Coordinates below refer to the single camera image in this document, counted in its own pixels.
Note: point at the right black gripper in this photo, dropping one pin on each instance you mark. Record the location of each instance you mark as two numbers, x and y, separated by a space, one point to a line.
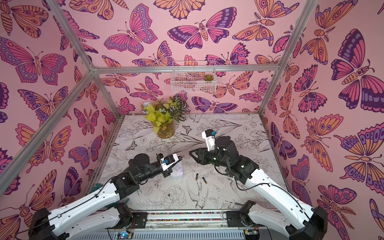
205 154

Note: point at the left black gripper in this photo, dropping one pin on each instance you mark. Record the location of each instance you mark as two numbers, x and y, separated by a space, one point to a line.
166 174

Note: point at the white digital alarm clock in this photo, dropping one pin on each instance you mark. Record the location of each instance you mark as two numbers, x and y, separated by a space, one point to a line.
177 170

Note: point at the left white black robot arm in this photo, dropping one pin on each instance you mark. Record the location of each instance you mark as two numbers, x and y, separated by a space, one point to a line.
102 208

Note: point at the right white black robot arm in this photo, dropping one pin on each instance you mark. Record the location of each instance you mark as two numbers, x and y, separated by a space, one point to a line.
294 218

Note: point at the green plant in glass vase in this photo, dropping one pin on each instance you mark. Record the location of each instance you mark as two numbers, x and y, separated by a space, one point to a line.
160 117

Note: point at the dark patterned leaf plant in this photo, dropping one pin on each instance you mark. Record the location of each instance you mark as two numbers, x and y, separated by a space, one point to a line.
178 108

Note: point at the small succulent in basket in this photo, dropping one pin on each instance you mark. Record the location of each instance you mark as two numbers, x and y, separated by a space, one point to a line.
209 78

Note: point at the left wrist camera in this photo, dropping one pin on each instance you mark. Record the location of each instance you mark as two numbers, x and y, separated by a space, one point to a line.
169 160

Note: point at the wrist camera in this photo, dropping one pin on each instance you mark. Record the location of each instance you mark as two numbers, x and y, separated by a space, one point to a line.
209 137
169 160

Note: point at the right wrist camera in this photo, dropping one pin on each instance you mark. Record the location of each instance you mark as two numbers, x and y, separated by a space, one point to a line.
209 137

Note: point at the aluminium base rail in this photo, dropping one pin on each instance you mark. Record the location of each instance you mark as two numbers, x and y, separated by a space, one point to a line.
187 225

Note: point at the white wire wall basket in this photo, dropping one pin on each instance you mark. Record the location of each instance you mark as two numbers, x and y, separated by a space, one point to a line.
188 76

